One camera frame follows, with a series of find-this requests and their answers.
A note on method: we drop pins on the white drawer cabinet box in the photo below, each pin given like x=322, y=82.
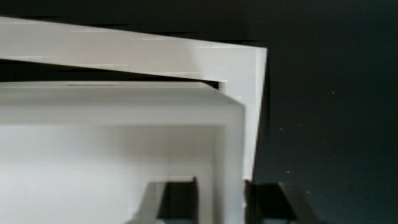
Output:
x=134, y=52

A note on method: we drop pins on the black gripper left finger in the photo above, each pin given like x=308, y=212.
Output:
x=169, y=205

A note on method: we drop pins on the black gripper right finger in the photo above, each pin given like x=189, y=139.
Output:
x=278, y=205

